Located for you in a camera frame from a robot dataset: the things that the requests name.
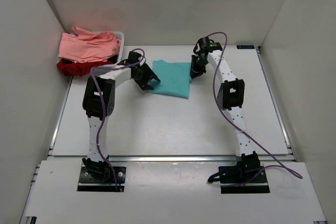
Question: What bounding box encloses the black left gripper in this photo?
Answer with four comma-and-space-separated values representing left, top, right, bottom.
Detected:
132, 65, 159, 92

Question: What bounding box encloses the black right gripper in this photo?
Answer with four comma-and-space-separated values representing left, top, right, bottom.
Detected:
188, 56, 208, 80

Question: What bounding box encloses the teal t shirt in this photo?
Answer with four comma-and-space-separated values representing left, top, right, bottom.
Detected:
149, 60, 191, 99

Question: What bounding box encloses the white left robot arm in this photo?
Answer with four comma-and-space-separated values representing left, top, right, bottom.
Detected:
82, 63, 161, 182

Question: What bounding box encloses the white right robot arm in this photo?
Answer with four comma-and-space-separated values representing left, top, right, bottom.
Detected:
190, 46, 260, 182

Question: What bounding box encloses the white plastic basket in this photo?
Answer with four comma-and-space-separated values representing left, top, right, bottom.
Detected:
101, 31, 124, 68

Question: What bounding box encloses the pink t shirt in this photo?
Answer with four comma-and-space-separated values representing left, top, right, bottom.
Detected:
58, 26, 121, 63

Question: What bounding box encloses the red t shirt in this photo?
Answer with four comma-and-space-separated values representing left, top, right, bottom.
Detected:
57, 59, 104, 77

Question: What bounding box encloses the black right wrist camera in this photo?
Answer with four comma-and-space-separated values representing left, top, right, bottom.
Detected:
193, 37, 223, 55

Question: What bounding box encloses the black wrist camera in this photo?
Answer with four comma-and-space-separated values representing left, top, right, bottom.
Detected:
117, 50, 145, 68
193, 37, 223, 55

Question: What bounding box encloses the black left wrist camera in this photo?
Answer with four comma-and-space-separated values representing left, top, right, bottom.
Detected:
117, 50, 145, 68

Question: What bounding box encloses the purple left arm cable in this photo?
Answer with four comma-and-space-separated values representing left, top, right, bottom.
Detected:
89, 48, 148, 192

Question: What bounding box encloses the aluminium table rail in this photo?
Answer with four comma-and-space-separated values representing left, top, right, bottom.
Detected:
104, 155, 293, 163

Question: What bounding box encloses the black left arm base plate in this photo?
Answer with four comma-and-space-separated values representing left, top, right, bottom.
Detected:
77, 166, 127, 193

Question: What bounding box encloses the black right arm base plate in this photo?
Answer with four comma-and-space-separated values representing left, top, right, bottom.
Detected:
207, 156, 270, 194

